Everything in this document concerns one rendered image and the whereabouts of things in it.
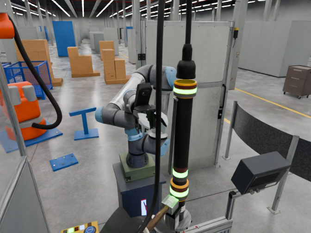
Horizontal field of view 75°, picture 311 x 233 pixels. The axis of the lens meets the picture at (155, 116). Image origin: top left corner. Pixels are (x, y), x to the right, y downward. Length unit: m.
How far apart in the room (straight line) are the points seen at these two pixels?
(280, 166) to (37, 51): 7.92
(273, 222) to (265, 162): 1.55
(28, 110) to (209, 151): 3.21
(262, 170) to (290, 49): 9.36
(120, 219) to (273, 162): 0.94
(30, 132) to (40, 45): 4.50
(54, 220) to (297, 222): 2.63
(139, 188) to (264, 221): 1.72
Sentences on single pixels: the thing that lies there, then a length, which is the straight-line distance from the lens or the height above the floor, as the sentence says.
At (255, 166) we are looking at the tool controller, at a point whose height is 1.24.
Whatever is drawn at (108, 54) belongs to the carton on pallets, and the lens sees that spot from 7.95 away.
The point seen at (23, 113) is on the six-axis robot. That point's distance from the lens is 4.31.
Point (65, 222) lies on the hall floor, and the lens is 2.66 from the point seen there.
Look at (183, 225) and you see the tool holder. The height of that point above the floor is 1.47.
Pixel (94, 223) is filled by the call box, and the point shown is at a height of 1.07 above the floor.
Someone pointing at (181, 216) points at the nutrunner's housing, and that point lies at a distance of 0.57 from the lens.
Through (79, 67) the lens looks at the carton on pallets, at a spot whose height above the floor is 0.41.
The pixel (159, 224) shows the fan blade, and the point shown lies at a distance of 0.93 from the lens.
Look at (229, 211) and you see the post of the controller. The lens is 1.38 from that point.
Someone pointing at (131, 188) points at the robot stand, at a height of 1.00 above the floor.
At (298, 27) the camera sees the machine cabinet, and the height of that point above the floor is 2.01.
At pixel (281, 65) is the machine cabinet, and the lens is 10.28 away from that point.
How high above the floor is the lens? 1.91
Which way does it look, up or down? 23 degrees down
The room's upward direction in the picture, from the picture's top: straight up
